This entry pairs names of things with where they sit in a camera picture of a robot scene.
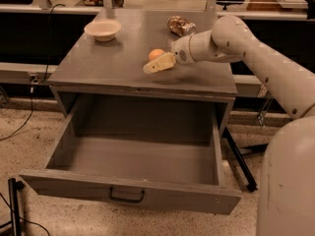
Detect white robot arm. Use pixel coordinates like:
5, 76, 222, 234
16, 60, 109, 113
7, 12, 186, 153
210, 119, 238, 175
143, 16, 315, 236

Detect orange round can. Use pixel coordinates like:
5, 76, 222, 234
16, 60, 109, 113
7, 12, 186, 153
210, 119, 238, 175
149, 49, 165, 61

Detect beige bowl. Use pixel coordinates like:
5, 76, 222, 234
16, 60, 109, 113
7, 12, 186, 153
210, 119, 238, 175
85, 20, 121, 42

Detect black metal frame legs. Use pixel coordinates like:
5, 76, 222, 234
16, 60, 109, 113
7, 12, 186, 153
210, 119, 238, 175
222, 128, 267, 192

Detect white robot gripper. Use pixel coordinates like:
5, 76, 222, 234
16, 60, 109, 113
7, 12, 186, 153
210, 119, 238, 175
143, 35, 195, 74

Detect grey side rail bench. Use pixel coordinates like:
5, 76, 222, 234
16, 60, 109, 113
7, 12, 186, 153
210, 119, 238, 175
0, 62, 57, 85

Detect brown silver can lying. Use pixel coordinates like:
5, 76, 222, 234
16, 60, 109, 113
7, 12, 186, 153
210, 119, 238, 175
167, 16, 196, 37

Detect black drawer handle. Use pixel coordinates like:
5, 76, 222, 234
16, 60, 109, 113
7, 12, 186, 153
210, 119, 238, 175
108, 187, 146, 204

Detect black cable on left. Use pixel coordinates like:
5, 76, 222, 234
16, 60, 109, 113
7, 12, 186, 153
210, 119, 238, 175
0, 3, 67, 143

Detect black stand bottom left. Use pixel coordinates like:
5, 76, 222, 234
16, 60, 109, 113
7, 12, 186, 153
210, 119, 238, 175
0, 178, 23, 236

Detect grey open top drawer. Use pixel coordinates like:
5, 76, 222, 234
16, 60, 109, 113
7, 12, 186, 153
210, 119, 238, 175
21, 94, 241, 214

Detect grey cabinet counter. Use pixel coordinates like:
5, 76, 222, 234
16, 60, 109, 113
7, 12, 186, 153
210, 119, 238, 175
48, 9, 236, 129

